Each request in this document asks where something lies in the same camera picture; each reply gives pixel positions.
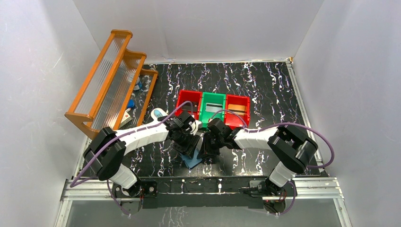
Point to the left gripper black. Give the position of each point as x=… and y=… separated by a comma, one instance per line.
x=187, y=143

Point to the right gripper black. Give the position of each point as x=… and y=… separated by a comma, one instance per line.
x=206, y=151

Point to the blue card holder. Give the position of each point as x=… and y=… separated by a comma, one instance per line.
x=191, y=162

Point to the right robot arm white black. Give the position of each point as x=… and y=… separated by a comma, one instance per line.
x=293, y=147

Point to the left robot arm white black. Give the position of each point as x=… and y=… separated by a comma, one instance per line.
x=107, y=150

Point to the black card in bin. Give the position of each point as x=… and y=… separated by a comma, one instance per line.
x=191, y=108

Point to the grey card in bin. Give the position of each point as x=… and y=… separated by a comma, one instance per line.
x=212, y=107

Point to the orange card in bin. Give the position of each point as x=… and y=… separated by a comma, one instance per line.
x=237, y=109

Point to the white blue bottle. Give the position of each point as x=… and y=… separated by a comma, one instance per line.
x=158, y=113

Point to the left red bin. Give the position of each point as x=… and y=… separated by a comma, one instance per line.
x=193, y=102

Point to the red bin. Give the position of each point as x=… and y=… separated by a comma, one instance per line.
x=193, y=102
x=231, y=119

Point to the right red bin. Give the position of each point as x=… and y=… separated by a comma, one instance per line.
x=231, y=119

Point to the green bin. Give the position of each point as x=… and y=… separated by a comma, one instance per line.
x=208, y=97

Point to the red white small box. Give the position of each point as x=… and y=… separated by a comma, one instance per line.
x=126, y=118

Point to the blue cap container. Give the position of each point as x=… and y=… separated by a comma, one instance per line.
x=130, y=104

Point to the white blue container on rack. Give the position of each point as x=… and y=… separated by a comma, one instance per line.
x=138, y=84

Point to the orange wooden rack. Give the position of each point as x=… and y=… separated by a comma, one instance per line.
x=104, y=95

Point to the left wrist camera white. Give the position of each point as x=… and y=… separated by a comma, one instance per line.
x=195, y=126

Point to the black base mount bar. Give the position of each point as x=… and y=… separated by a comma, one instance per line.
x=227, y=191

